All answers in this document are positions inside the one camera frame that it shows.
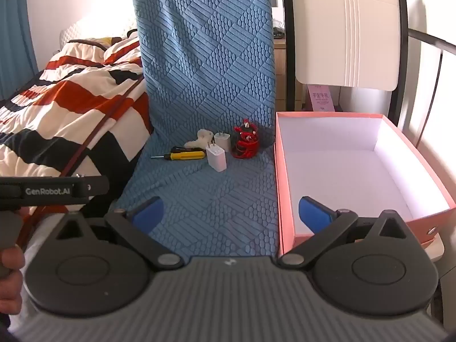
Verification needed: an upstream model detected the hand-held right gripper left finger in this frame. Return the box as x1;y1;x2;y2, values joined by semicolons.
57;197;185;270

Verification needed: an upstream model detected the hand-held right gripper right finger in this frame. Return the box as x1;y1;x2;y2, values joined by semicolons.
277;196;407;268

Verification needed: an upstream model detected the pink cardboard box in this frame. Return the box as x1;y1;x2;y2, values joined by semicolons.
274;111;456;257

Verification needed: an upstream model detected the yellow screwdriver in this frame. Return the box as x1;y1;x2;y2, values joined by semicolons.
150;150;206;161

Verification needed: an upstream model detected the white charger plug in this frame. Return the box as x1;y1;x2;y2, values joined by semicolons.
214;131;232;151
206;141;227;172

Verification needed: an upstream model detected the red figurine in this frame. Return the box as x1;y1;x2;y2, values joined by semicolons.
230;117;259;159

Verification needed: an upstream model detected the person's left hand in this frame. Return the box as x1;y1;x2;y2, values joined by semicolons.
0;245;26;316

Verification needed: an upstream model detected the beige Y-shaped plastic piece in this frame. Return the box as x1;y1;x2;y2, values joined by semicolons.
183;129;214;150

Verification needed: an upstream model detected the striped orange black white blanket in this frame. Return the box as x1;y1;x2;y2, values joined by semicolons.
0;36;154;183

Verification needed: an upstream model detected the pink carton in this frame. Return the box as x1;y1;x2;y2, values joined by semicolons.
307;84;335;113

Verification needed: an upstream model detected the wooden nightstand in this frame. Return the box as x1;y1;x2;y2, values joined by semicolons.
270;0;286;111

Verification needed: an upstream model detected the blue curtain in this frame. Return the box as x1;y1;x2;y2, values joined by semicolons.
0;0;38;100

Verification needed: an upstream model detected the blue textured chair cover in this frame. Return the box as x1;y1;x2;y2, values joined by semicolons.
113;0;282;259

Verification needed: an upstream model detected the white pillow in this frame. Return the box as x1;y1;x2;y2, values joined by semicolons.
59;17;138;55

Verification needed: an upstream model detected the white folding chair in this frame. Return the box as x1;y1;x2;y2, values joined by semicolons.
281;0;447;282

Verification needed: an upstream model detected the black metal rail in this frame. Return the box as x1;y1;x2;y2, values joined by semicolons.
408;28;456;146

